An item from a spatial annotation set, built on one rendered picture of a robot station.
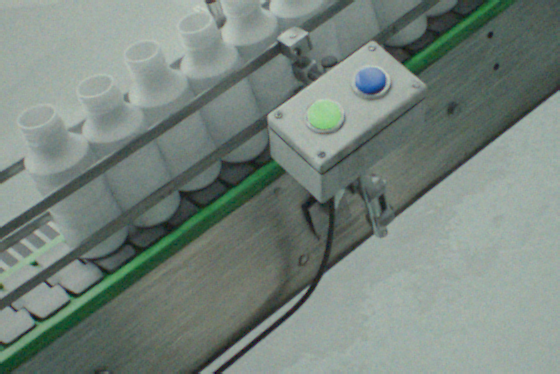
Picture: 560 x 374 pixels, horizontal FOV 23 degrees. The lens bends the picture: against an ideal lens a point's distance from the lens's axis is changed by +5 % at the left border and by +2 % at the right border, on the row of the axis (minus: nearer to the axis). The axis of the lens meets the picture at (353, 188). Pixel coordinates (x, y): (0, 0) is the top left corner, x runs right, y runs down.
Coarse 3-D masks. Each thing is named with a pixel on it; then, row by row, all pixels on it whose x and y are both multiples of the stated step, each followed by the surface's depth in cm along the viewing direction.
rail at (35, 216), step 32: (352, 0) 144; (384, 32) 149; (256, 64) 139; (160, 128) 135; (256, 128) 143; (64, 192) 131; (160, 192) 138; (0, 224) 128; (32, 224) 139; (64, 256) 134; (32, 288) 133
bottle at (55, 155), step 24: (24, 120) 131; (48, 120) 133; (48, 144) 130; (72, 144) 132; (48, 168) 131; (72, 168) 131; (48, 192) 133; (96, 192) 134; (72, 216) 135; (96, 216) 135; (72, 240) 137; (120, 240) 139
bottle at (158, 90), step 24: (144, 48) 137; (144, 72) 134; (168, 72) 136; (144, 96) 136; (168, 96) 136; (192, 96) 139; (192, 120) 139; (168, 144) 139; (192, 144) 140; (168, 168) 141; (216, 168) 143
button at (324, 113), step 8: (320, 104) 129; (328, 104) 129; (312, 112) 129; (320, 112) 129; (328, 112) 129; (336, 112) 129; (312, 120) 128; (320, 120) 128; (328, 120) 128; (336, 120) 129
